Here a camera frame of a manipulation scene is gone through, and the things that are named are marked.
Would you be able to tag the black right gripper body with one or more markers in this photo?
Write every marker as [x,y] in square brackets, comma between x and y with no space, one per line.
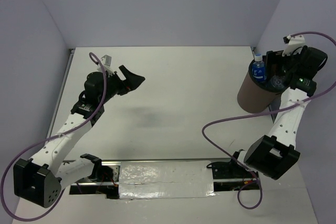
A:
[295,57]

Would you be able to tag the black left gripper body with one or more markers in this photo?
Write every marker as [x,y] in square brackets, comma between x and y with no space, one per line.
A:
[113,84]

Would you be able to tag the brown bin with black rim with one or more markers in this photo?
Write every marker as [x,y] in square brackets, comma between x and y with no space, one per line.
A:
[253,96]

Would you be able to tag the blue label bottle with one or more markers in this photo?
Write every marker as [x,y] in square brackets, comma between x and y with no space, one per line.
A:
[258,68]
[277,82]

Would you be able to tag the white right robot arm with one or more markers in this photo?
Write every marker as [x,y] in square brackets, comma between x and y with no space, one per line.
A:
[275,153]

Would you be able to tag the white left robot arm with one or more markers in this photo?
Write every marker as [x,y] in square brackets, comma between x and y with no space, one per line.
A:
[41,178]

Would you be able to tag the silver foil covered panel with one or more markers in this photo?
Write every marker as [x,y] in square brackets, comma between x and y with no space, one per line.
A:
[162,180]

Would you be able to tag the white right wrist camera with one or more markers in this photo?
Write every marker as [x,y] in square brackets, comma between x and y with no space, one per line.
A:
[293,42]

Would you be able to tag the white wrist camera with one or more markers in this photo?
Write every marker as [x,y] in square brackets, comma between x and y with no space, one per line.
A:
[105,64]
[293,42]

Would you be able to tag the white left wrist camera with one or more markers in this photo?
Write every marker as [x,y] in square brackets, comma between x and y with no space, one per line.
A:
[105,64]

